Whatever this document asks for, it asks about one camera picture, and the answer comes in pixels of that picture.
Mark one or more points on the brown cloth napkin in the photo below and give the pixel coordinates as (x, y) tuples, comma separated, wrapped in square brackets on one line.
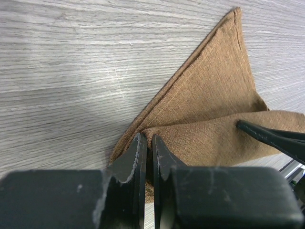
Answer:
[(196, 112)]

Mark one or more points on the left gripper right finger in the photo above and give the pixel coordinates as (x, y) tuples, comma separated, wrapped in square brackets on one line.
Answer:
[(190, 197)]

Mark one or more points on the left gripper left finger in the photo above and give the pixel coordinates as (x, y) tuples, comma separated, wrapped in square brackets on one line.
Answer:
[(109, 198)]

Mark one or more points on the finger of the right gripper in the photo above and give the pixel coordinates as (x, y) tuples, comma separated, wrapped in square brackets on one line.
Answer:
[(289, 143)]

